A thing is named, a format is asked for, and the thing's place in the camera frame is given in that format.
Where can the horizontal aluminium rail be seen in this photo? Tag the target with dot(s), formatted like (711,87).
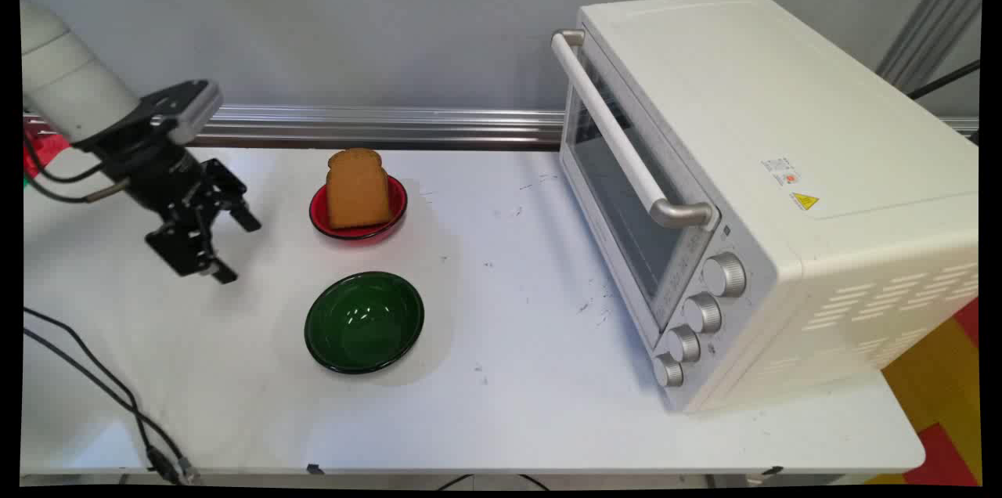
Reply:
(376,126)

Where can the diagonal aluminium profile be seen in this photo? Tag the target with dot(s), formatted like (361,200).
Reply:
(931,16)

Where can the red object behind arm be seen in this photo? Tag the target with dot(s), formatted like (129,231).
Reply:
(37,155)

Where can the brown toast slice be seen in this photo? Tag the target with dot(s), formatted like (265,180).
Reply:
(358,189)

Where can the cream toaster oven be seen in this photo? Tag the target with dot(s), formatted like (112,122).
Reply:
(783,106)

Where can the red shallow bowl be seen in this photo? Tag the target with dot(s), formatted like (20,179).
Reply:
(398,204)

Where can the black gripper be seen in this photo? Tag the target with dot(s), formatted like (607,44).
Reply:
(153,169)

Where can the dark green bowl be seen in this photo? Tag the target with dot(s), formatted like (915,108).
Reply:
(364,323)

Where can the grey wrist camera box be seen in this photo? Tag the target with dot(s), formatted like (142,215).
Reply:
(192,108)

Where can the white label sticker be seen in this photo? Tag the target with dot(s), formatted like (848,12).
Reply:
(780,171)

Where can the yellow warning sticker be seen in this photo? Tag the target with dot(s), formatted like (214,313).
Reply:
(804,200)

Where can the silver oven knob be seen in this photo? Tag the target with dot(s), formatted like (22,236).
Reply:
(703,313)
(683,344)
(668,370)
(725,274)

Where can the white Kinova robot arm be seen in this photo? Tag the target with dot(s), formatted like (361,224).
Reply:
(70,83)

